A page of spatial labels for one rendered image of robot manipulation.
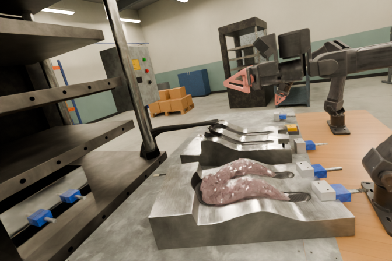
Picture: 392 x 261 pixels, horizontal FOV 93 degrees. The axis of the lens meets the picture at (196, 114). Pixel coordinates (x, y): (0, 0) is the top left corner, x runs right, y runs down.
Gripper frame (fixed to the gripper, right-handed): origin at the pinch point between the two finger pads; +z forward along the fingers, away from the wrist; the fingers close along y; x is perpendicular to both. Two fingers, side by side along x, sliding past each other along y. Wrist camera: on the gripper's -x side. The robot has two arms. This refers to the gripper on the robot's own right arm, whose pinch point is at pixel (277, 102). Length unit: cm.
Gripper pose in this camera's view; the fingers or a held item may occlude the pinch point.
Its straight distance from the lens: 138.2
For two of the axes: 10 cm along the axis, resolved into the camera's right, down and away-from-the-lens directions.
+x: 8.0, 4.7, -3.9
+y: -5.6, 3.2, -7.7
